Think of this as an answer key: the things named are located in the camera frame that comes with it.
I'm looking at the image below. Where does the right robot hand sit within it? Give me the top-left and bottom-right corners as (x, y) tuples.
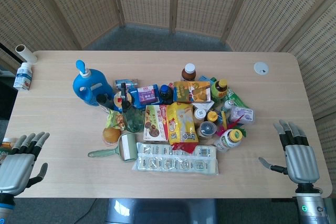
(258, 119), (321, 184)

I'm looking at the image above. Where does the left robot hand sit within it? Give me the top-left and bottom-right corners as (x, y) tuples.
(0, 132), (50, 196)

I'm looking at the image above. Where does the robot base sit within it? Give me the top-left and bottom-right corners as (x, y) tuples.
(104, 198), (218, 224)

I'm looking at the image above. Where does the white bottle yellow lid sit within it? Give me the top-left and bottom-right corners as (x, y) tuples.
(214, 129), (243, 153)

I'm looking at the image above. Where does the small white milk bottle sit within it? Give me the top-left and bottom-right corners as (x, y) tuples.
(13, 62), (33, 91)

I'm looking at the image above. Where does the blue detergent jug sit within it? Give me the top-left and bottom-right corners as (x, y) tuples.
(72, 59), (115, 107)

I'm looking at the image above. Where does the green glass spray bottle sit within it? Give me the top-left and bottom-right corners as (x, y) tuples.
(120, 82), (145, 133)

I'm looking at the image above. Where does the brown bottle white cap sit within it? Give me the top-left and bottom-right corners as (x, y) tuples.
(181, 63), (197, 82)

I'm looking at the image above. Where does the dark blue cap bottle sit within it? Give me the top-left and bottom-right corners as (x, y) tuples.
(159, 84), (174, 105)

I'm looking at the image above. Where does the purple white wipes pack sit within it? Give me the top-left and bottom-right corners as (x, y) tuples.
(229, 105), (256, 125)

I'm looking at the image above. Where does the colourful feather shuttlecock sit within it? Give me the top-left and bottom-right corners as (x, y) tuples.
(216, 111), (248, 138)

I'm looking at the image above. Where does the green toothpaste tube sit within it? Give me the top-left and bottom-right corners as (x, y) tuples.
(222, 87), (249, 109)

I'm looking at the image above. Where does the white table grommet cover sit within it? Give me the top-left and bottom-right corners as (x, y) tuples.
(253, 61), (270, 76)

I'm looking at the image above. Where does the green jar yellow lid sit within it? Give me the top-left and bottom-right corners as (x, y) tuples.
(211, 79), (229, 103)

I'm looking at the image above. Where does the green lint roller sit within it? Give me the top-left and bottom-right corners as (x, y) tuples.
(87, 133), (138, 162)

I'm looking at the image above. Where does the green nut snack bag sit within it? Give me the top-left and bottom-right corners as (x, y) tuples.
(106, 110), (127, 131)

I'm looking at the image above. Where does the white cap small jar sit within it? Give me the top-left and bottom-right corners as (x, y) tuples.
(193, 108), (207, 127)

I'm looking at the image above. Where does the white paper box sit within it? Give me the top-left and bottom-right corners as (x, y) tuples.
(193, 101), (215, 113)

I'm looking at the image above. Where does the yellow red label can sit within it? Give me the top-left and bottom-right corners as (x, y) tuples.
(113, 91), (134, 112)

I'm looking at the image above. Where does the yellow snack bag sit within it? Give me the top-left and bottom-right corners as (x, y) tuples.
(166, 102), (200, 153)

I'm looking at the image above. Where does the clear white packaged pack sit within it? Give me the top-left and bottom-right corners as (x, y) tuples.
(131, 142), (219, 176)

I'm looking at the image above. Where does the light blue carton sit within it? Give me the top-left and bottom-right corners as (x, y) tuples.
(197, 74), (218, 84)

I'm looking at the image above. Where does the yellow orange snack box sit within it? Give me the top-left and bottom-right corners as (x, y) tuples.
(173, 81), (212, 104)

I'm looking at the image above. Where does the blue foil packet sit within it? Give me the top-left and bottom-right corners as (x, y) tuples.
(114, 78), (139, 91)

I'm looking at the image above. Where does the red green biscuit box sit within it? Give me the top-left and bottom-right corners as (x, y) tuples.
(143, 104), (171, 142)

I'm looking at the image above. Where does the purple white small box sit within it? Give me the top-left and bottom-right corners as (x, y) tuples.
(136, 84), (161, 106)

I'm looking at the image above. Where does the woven folding screen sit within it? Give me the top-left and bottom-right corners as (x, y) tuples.
(0, 0), (336, 120)

